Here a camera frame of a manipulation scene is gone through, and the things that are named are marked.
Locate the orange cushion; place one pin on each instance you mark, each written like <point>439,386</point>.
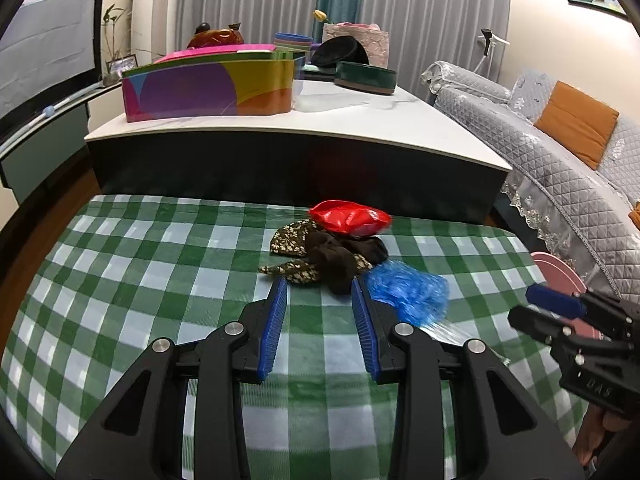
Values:
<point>635,215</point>
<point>575,125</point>

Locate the white top coffee table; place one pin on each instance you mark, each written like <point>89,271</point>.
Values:
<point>300,170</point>

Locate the pink flat box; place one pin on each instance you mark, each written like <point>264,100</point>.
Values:
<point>215,52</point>

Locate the grey curtain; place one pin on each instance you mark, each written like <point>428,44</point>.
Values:
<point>435,10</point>
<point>240,5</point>

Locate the white floor lamp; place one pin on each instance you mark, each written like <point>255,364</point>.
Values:
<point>487,40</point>

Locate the thin potted plant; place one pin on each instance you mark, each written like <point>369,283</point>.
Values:
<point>114,30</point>

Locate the green round tin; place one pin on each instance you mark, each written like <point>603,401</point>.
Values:
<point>365,77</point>

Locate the grey tv cabinet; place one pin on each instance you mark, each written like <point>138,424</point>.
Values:
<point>45,145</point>

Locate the white rod with blue bead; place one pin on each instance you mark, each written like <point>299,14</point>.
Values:
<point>48,110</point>

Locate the colourful tin box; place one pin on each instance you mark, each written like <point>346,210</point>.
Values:
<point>200,90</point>

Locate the dark floral cloth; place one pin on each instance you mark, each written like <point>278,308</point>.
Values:
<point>290,232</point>

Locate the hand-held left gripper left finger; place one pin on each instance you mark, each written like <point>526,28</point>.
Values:
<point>272,330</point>

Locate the blue plastic cover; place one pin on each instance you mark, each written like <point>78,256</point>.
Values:
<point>410,290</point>

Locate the person's right hand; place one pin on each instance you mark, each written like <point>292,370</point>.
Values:
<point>595,435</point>

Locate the stack of colourful bowls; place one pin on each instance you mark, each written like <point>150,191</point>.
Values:
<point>292,42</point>

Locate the clear plastic wrapper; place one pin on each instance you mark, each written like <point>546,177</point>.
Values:
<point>450,332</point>

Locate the red plastic wrapper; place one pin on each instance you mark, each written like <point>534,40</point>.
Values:
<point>345,217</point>

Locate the green checkered cloth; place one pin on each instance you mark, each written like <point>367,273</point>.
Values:
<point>150,270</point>

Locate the black hat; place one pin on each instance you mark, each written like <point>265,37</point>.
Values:
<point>340,52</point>

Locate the sofa with grey quilted cover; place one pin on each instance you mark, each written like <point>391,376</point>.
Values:
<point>550,185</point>

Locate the brown glossy teapot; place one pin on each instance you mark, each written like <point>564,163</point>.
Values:
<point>215,37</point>

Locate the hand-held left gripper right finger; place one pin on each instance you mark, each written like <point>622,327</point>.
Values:
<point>367,330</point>

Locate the small photo frame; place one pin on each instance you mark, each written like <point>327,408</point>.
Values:
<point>121,64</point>

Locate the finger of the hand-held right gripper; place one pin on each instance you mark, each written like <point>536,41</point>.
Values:
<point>537,325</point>
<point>555,301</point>

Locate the dark brown cloth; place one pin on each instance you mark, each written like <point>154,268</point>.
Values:
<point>335,260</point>

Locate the yellow artificial flower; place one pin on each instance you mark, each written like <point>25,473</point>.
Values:
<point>319,16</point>

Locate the flat screen television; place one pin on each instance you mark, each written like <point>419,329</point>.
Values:
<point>45,55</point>

